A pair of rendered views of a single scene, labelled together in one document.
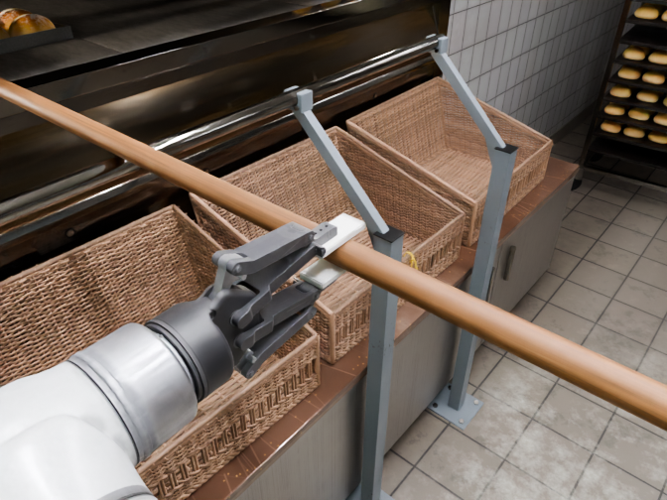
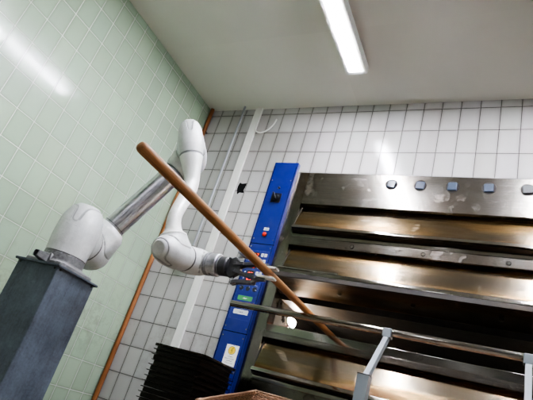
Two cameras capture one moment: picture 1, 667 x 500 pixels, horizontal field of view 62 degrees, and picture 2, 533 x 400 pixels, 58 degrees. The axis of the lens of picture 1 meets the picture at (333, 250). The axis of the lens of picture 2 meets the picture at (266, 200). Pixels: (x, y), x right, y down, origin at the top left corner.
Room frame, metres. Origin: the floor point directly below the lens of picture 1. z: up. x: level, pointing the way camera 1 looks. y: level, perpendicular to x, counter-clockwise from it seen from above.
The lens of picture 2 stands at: (0.10, -1.65, 0.70)
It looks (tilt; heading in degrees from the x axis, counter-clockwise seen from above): 24 degrees up; 81
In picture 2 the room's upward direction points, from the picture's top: 18 degrees clockwise
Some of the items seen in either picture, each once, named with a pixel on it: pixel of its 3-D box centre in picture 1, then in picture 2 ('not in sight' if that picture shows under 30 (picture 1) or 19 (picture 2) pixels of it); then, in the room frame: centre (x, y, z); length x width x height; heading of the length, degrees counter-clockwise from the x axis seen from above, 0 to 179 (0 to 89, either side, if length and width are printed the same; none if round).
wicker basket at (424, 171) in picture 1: (451, 152); not in sight; (1.68, -0.39, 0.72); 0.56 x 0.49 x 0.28; 140
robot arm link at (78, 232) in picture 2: not in sight; (78, 232); (-0.26, 0.27, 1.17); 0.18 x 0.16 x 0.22; 79
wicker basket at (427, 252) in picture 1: (333, 227); not in sight; (1.22, 0.00, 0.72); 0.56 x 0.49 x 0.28; 139
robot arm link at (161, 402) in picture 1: (136, 388); (214, 264); (0.27, 0.15, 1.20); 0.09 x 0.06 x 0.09; 51
